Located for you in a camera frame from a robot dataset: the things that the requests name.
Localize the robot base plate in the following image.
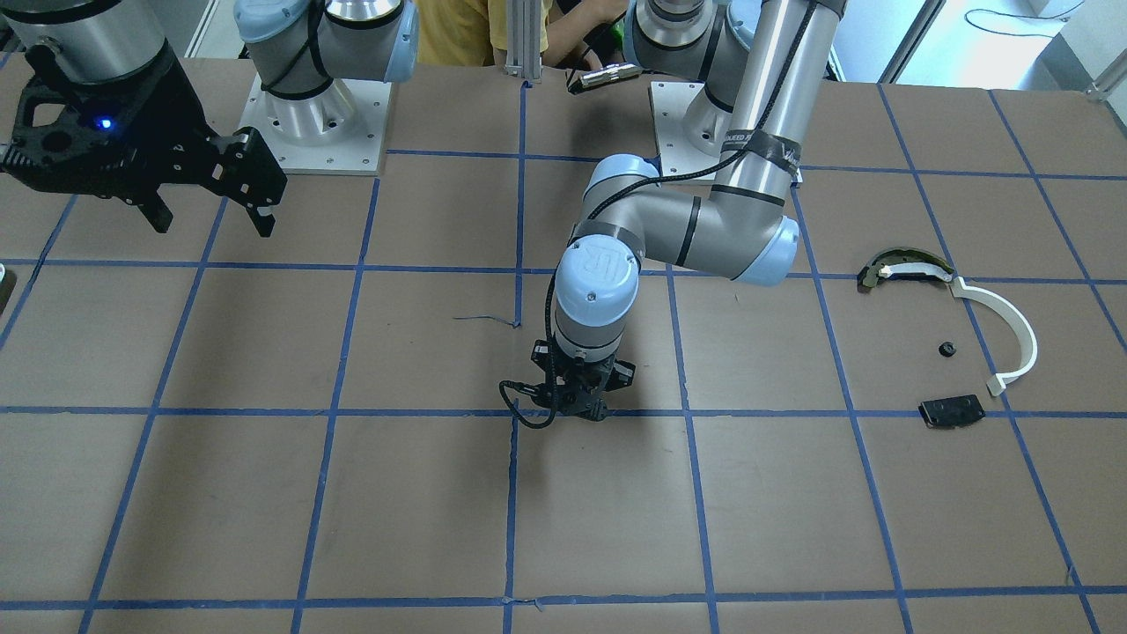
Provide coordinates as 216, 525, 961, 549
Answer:
651, 80, 802, 193
239, 75, 394, 177

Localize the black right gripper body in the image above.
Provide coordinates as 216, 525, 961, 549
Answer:
3, 41, 287, 206

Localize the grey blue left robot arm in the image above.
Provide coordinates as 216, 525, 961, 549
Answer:
203, 1, 841, 420

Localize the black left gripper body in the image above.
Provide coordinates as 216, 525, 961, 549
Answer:
529, 340, 636, 422

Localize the black rectangular plastic part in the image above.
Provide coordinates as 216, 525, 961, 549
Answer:
917, 394, 985, 430

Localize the white curved plastic arc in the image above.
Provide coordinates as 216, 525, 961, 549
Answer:
949, 276, 1040, 398

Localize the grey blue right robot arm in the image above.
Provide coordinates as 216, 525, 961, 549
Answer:
3, 1, 419, 236

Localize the curved brake shoe part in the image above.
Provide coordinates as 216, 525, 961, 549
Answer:
857, 247, 955, 293

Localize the aluminium frame post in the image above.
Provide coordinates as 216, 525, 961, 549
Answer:
504, 0, 544, 84

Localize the person in yellow shirt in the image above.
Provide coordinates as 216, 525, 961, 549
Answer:
414, 0, 628, 71

